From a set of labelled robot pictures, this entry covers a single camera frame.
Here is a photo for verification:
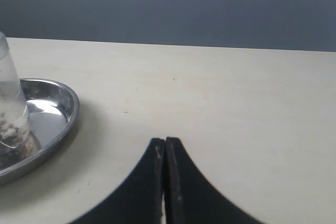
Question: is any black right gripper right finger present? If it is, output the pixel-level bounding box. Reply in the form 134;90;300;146
165;137;261;223

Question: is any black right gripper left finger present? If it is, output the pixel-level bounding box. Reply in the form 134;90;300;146
72;138;165;224

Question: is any clear plastic shaker bottle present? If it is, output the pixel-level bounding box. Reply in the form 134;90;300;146
1;33;30;155

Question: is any round stainless steel tray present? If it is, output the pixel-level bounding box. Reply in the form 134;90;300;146
1;78;80;185

